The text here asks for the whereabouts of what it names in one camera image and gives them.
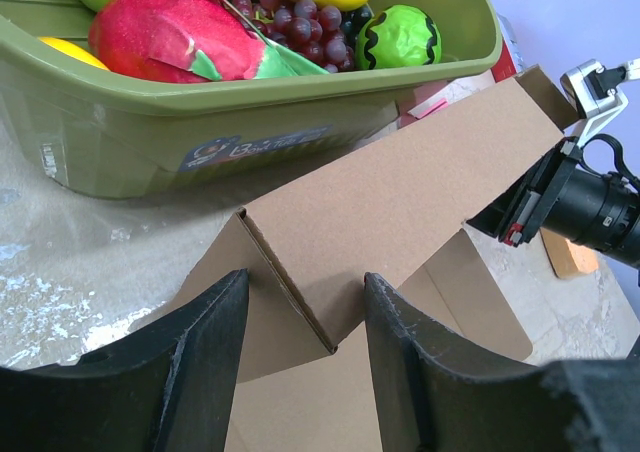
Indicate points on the olive green plastic bin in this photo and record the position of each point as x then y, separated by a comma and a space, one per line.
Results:
106, 135

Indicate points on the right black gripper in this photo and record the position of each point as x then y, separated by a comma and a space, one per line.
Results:
562, 194

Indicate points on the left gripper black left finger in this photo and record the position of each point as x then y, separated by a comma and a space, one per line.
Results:
169, 386

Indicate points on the orange sponge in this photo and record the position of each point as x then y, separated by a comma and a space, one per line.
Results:
568, 260

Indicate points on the pink dragon fruit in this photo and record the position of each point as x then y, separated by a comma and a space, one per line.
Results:
189, 41

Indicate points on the small yellow fruit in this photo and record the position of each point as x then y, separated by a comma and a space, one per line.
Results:
72, 50

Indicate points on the brown cardboard paper box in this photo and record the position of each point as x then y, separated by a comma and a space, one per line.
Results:
396, 207

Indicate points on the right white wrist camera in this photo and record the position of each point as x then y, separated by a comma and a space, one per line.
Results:
593, 90

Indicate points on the lower purple grapes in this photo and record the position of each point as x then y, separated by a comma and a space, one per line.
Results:
323, 35

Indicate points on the pink sponge block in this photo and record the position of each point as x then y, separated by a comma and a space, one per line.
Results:
429, 99

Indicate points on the red white toothpaste box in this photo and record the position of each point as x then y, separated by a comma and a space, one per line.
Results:
510, 62

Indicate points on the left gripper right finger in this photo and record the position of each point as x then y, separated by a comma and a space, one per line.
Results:
438, 391

